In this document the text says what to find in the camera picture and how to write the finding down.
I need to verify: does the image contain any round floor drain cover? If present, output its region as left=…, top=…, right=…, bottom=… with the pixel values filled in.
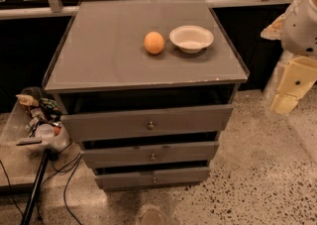
left=138, top=208, right=164, bottom=225

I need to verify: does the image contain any grey bottom drawer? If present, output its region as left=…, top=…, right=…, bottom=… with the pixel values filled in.
left=95, top=167, right=210, bottom=189

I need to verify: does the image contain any white bowl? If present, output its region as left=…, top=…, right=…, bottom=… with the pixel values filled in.
left=169, top=25, right=214, bottom=54

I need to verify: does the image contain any black stand pole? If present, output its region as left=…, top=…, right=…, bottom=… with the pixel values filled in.
left=20, top=150, right=51, bottom=225

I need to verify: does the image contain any grey top drawer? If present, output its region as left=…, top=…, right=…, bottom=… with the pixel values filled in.
left=61, top=105, right=233, bottom=141

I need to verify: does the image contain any crumpled snack bag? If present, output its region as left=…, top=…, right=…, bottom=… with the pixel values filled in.
left=39, top=98, right=61, bottom=116

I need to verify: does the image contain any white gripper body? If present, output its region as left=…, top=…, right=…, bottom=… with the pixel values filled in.
left=278, top=56, right=317, bottom=99

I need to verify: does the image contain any white cup in bin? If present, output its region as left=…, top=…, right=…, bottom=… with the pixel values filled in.
left=35, top=124, right=54, bottom=138

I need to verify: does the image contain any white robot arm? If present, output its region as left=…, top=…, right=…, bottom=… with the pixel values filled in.
left=261, top=0, right=317, bottom=114

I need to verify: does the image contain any grey drawer cabinet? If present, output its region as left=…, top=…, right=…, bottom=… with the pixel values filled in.
left=44, top=0, right=249, bottom=177

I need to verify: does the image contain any grey drawer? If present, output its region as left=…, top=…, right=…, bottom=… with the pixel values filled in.
left=95, top=167, right=210, bottom=189
left=81, top=142, right=219, bottom=169
left=61, top=105, right=233, bottom=141

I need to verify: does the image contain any white diagonal post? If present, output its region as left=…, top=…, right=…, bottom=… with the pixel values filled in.
left=263, top=51, right=293, bottom=100

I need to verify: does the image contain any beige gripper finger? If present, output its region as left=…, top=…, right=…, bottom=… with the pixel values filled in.
left=270, top=94, right=298, bottom=115

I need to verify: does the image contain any orange fruit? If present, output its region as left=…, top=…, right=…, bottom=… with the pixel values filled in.
left=144, top=32, right=164, bottom=55

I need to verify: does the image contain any black floor cable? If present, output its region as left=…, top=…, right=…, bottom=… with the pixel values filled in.
left=0, top=141, right=83, bottom=225

